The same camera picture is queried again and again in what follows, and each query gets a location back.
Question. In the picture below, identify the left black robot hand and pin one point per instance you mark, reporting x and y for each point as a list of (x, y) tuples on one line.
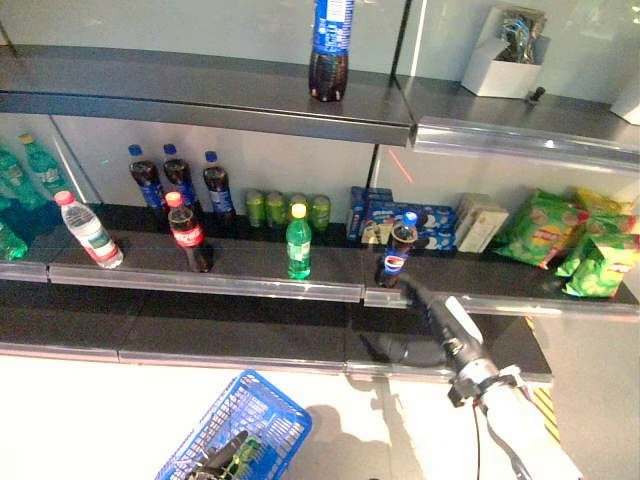
[(227, 457)]

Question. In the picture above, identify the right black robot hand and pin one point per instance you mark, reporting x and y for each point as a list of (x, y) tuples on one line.
[(457, 332)]

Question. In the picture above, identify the blue plastic shopping basket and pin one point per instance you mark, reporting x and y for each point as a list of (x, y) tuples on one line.
[(260, 415)]

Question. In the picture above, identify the small Pepsi cola bottle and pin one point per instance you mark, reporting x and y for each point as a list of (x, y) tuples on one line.
[(395, 257)]

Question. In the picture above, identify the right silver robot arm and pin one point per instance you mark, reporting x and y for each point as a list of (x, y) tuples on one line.
[(520, 430)]

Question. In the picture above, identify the green drink can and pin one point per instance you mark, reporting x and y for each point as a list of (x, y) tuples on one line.
[(320, 212), (255, 207), (298, 199), (275, 210)]

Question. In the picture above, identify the blue Oreo cookie box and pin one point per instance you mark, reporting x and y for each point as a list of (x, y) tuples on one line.
[(357, 212), (435, 225)]

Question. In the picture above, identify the white carton box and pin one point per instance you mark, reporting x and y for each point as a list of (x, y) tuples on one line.
[(480, 225)]

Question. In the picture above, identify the yellow black hazard tape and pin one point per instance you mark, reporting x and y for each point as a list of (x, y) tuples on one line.
[(547, 412)]

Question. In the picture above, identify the black bottom shelf board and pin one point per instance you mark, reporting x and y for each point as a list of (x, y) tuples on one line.
[(225, 335)]

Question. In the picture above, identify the green Lays chips bag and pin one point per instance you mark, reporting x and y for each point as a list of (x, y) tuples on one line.
[(537, 230), (600, 267)]

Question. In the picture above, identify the green Sprite bottle yellow cap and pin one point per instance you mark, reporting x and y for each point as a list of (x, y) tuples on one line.
[(298, 250)]

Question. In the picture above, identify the yellow Lays chips bag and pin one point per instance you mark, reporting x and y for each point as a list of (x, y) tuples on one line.
[(607, 212)]

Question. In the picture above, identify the Coca-Cola bottle red label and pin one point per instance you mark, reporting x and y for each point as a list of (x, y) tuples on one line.
[(187, 232)]

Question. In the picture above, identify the small black knob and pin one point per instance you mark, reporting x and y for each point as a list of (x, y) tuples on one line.
[(537, 94)]

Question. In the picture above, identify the clear water bottle red cap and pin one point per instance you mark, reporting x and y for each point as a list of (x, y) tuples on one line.
[(90, 232)]

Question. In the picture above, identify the open white cardboard box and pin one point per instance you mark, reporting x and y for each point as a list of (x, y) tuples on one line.
[(500, 70)]

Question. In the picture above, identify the large Pepsi cola bottle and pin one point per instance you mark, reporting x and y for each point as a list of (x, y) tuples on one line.
[(330, 45)]

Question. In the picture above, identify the green tea bottle yellow cap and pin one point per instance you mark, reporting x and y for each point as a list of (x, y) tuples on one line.
[(44, 167)]

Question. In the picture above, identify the dark grey shelf board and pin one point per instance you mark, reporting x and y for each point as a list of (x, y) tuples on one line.
[(175, 95)]

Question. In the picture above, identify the black shelf with clear rail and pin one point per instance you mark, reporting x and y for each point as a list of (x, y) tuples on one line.
[(240, 270)]

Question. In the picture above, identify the grey shelf with clear rail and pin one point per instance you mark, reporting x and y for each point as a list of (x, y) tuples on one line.
[(525, 135)]

